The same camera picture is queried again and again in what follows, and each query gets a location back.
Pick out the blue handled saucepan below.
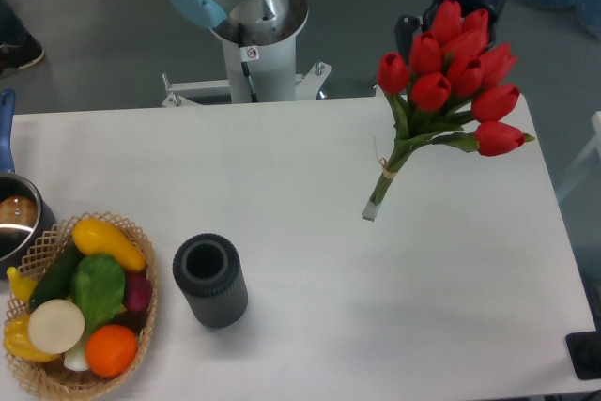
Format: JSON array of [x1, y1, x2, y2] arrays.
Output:
[[1, 89, 55, 281]]

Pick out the dark sneaker shoe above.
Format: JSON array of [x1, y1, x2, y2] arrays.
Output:
[[1, 0, 45, 78]]

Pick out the white frame at right edge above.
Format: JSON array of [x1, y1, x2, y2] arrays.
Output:
[[555, 111, 600, 203]]

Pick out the white round radish slice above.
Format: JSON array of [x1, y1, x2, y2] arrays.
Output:
[[27, 299, 85, 354]]

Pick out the orange fruit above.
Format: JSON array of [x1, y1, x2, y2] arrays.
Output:
[[85, 325, 137, 378]]

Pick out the yellow bell pepper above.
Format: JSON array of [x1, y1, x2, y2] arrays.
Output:
[[4, 315, 60, 362]]

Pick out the dark green cucumber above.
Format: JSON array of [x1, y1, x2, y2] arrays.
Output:
[[28, 242, 85, 312]]

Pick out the green lettuce leaf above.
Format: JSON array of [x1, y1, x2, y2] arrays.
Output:
[[64, 254, 125, 372]]

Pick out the woven wicker basket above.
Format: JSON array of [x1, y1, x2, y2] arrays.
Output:
[[4, 212, 159, 400]]

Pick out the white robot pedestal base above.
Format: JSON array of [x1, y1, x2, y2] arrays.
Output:
[[162, 25, 332, 107]]

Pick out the yellow squash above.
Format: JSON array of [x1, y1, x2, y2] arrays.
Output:
[[71, 218, 146, 272]]

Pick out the red tulip bouquet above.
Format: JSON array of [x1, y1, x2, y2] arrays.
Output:
[[362, 0, 534, 221]]

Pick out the purple red onion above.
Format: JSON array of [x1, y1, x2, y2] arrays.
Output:
[[123, 273, 152, 313]]

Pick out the dark grey ribbed vase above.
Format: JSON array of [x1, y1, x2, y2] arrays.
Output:
[[172, 233, 249, 329]]

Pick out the black device at table edge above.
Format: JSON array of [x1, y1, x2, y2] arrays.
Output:
[[565, 331, 600, 380]]

